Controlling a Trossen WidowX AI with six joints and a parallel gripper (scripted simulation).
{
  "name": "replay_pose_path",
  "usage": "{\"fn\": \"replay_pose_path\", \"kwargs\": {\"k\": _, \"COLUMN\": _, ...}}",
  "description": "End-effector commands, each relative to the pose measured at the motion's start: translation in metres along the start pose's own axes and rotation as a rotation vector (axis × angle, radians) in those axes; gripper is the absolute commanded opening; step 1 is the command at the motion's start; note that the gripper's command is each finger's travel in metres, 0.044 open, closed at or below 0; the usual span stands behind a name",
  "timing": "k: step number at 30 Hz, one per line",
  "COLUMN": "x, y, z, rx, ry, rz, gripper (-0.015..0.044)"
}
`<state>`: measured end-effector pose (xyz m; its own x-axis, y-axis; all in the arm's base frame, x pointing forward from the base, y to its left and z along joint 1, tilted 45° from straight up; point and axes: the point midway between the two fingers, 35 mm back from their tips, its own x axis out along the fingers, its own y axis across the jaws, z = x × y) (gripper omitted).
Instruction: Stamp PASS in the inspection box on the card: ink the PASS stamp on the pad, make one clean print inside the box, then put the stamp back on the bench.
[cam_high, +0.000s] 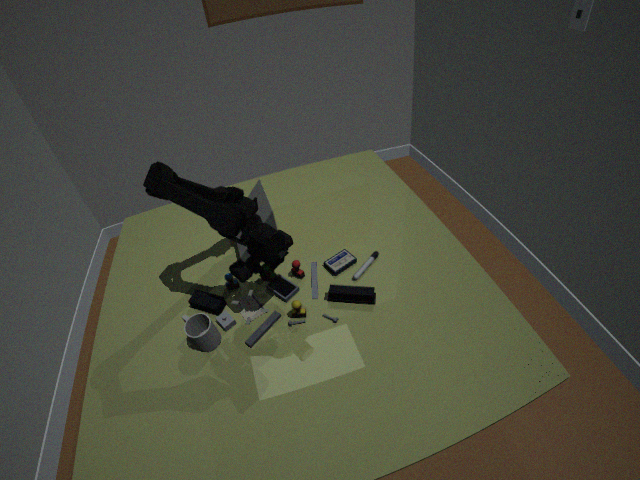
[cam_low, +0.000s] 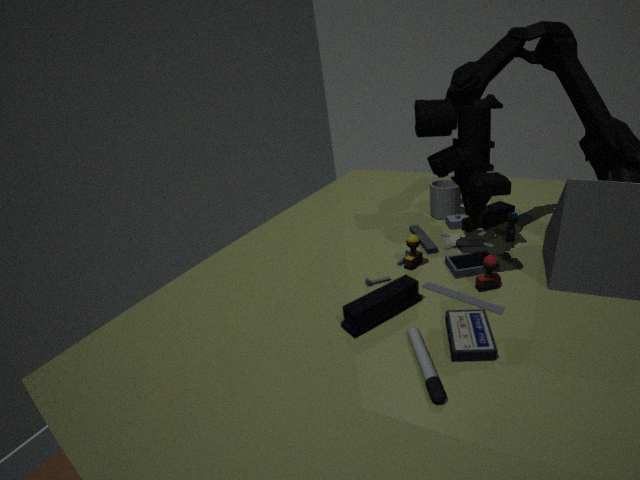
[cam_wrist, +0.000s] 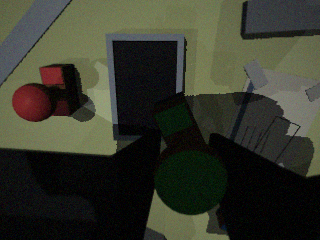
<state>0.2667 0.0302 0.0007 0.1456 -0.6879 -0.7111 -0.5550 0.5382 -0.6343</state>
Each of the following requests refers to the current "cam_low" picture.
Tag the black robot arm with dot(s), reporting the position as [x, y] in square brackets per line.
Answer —
[610, 146]

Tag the grey mug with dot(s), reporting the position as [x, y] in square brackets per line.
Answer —
[445, 199]

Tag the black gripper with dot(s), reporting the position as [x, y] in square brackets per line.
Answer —
[476, 183]

